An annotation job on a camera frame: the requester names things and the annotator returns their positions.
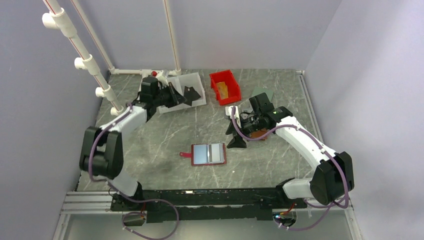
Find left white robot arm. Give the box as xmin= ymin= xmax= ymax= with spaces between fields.
xmin=79 ymin=75 xmax=189 ymax=210

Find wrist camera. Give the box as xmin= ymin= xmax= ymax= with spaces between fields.
xmin=150 ymin=70 xmax=169 ymax=85
xmin=225 ymin=105 xmax=240 ymax=119

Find orange card in bin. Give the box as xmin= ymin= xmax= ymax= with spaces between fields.
xmin=216 ymin=82 xmax=229 ymax=100

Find red card holder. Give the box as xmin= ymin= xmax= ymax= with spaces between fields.
xmin=179 ymin=143 xmax=227 ymax=166

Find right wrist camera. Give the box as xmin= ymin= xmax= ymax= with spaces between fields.
xmin=225 ymin=105 xmax=240 ymax=119

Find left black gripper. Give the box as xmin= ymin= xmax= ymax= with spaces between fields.
xmin=153 ymin=82 xmax=188 ymax=109

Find green card holder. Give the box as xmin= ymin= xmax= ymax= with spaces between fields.
xmin=251 ymin=87 xmax=274 ymax=101

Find white pvc pipe frame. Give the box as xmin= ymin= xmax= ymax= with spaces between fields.
xmin=41 ymin=0 xmax=183 ymax=117

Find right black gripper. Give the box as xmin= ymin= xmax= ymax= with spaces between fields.
xmin=225 ymin=113 xmax=263 ymax=149

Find red plastic bin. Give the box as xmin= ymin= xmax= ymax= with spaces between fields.
xmin=209 ymin=69 xmax=242 ymax=106

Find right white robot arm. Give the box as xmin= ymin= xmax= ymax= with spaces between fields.
xmin=225 ymin=93 xmax=354 ymax=208

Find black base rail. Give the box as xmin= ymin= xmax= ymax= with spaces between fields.
xmin=110 ymin=187 xmax=307 ymax=223

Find brown card holder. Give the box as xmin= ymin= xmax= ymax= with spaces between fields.
xmin=249 ymin=128 xmax=268 ymax=141

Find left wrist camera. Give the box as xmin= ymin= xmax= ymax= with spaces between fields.
xmin=150 ymin=70 xmax=169 ymax=85

